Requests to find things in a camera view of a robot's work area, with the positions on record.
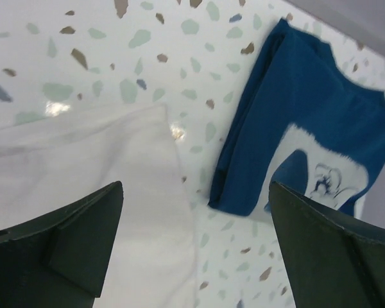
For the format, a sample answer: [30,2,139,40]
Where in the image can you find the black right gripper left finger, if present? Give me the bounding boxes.
[0,181,124,307]

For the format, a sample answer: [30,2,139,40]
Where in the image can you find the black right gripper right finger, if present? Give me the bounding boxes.
[269,182,385,308]

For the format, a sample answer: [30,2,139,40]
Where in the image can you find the folded blue printed t-shirt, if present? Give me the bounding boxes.
[209,19,385,219]

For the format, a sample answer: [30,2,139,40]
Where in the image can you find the aluminium frame rail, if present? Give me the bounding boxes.
[290,1,385,57]

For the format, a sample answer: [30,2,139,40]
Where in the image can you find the white t-shirt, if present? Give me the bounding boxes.
[0,105,197,307]

